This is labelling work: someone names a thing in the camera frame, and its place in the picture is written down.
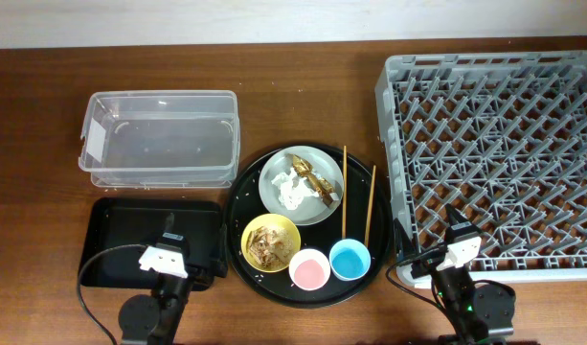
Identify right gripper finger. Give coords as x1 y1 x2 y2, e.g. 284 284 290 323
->
394 218 418 262
445 204 471 230

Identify food scraps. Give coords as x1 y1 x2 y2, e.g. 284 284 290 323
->
246 226 296 271

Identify yellow bowl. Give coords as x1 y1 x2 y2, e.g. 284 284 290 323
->
240 214 301 273

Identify blue cup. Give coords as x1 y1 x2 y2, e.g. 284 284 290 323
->
328 239 372 281

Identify pink cup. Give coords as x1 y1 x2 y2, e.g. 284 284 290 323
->
288 248 331 291

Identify white tissue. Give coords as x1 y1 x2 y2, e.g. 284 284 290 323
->
271 168 319 211

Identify grey plate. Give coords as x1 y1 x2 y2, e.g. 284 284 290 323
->
259 146 344 225

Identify wooden chopstick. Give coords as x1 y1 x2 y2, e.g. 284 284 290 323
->
364 165 376 249
341 145 348 240

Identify gold snack wrapper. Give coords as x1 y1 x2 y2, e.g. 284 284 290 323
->
287 153 340 208

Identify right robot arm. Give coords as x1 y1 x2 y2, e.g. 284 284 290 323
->
386 205 516 344

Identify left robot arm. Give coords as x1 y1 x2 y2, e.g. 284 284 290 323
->
118 214 228 344

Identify grey dishwasher rack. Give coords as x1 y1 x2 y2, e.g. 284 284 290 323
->
375 51 587 283

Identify black rectangular tray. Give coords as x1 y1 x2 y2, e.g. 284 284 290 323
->
80 197 223 289

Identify clear plastic bin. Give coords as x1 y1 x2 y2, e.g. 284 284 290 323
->
79 90 240 189

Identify round black tray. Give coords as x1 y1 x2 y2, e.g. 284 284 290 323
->
224 142 393 309

